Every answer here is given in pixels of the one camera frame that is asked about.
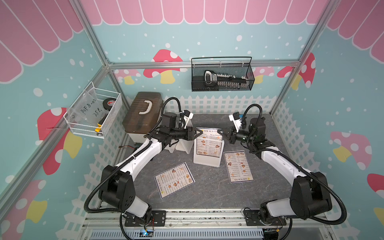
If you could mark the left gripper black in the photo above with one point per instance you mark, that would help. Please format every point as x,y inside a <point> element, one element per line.
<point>189,133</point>

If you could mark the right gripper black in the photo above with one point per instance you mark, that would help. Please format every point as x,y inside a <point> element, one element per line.
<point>232,133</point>

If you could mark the dim sum menu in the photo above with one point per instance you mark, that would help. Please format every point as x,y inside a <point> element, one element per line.
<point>210,143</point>
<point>238,167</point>
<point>174,179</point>

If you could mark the white menu stand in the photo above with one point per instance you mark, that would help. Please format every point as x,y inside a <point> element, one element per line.
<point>168,142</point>
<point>185,146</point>

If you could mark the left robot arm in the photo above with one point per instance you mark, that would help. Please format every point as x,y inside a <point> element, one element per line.
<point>116,191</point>

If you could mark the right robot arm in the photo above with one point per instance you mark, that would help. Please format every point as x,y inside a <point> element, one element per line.
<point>310,197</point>

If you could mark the socket tool set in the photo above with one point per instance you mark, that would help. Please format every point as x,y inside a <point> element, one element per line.
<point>212,79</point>

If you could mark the brown lid storage box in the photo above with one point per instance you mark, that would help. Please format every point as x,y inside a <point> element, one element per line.
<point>142,115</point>

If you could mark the black tape roll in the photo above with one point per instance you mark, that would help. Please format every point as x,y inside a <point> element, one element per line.
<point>109,103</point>

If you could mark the yellow black utility knife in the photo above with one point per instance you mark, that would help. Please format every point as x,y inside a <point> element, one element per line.
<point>100,123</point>

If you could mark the clear plastic labelled bag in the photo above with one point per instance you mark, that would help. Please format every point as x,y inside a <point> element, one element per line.
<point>87,110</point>

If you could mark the small circuit board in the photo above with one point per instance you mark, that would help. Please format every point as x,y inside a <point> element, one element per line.
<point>146,234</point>

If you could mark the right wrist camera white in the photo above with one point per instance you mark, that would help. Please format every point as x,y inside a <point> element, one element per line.
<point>239,121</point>

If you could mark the black mesh wall basket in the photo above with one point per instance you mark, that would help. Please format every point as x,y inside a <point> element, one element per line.
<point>234,66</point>

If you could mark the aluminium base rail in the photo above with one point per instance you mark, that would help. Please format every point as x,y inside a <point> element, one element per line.
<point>202,224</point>

